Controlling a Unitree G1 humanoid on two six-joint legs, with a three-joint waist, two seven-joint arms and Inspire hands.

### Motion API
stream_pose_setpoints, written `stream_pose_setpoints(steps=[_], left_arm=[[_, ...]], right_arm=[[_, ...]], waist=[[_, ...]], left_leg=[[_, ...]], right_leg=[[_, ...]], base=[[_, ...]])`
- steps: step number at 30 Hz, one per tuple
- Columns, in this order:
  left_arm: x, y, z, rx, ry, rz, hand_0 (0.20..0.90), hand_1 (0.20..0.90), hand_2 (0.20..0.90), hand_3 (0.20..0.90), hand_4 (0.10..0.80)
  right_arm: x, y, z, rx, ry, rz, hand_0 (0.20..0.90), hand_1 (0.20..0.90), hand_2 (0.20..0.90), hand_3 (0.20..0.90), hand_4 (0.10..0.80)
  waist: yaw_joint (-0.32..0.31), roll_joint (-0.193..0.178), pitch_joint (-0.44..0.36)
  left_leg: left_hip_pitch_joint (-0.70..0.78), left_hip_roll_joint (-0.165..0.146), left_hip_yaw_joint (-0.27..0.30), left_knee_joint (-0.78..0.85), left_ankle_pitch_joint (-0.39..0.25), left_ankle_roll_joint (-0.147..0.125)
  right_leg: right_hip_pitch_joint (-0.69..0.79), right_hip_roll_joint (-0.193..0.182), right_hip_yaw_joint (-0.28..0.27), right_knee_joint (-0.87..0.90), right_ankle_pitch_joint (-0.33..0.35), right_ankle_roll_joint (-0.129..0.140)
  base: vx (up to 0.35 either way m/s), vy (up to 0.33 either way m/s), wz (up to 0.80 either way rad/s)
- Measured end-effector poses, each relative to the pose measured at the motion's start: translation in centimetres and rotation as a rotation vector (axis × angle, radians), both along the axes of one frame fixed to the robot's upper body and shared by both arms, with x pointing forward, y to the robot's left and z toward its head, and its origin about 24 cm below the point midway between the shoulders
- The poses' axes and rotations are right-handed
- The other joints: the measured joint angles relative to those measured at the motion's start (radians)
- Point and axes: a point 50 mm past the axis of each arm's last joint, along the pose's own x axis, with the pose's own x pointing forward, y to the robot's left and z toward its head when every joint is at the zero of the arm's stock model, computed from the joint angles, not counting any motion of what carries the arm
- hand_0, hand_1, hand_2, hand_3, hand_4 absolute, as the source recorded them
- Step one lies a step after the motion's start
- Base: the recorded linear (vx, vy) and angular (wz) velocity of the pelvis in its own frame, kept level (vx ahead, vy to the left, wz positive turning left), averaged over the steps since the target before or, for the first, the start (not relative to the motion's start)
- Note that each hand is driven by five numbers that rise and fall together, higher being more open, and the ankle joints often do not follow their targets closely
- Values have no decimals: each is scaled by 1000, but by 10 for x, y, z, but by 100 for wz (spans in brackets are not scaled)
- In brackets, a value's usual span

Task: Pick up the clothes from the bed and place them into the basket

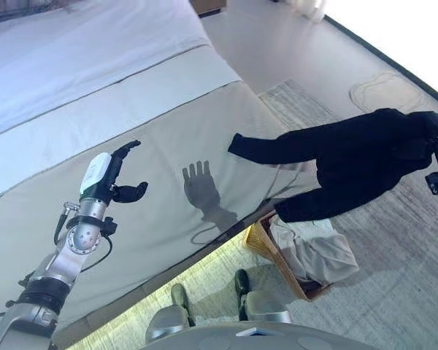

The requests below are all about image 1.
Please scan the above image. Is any silver robot leg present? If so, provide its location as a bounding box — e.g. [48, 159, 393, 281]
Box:
[234, 268, 293, 324]
[145, 283, 196, 343]

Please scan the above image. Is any pale textured bed runner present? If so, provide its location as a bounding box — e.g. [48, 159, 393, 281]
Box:
[0, 45, 244, 205]

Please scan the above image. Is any small beige outlined mat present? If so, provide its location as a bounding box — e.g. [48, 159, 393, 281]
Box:
[349, 71, 430, 110]

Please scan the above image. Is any black garment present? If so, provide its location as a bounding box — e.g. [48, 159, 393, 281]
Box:
[226, 108, 437, 224]

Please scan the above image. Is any right silver robot leg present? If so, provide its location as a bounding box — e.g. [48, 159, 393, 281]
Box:
[234, 268, 293, 324]

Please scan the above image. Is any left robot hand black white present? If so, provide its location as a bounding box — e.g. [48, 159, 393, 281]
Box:
[78, 139, 150, 206]

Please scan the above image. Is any grey striped rug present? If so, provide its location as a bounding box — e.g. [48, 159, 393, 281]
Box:
[142, 78, 438, 350]

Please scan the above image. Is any left silver robot leg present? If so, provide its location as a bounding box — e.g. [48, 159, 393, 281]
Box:
[145, 283, 196, 343]

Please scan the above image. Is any sheer white curtain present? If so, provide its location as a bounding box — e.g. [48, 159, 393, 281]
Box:
[277, 0, 328, 23]

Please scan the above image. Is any brown wooden nightstand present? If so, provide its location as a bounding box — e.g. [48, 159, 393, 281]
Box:
[189, 0, 228, 15]

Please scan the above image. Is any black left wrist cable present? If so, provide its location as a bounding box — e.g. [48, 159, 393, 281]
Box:
[53, 202, 114, 271]

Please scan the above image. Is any black window base rail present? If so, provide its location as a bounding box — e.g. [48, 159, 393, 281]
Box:
[323, 13, 438, 110]

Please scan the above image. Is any cream garment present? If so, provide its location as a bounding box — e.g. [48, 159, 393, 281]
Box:
[288, 233, 359, 286]

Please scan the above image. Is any woven wicker basket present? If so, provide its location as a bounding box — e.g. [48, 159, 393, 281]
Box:
[243, 214, 351, 303]

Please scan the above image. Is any bed with beige cover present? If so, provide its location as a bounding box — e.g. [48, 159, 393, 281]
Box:
[0, 0, 304, 347]

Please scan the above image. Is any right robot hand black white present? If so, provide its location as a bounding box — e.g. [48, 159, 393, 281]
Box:
[410, 111, 438, 156]

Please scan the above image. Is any white duvet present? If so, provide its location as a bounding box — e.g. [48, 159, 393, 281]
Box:
[0, 0, 215, 141]

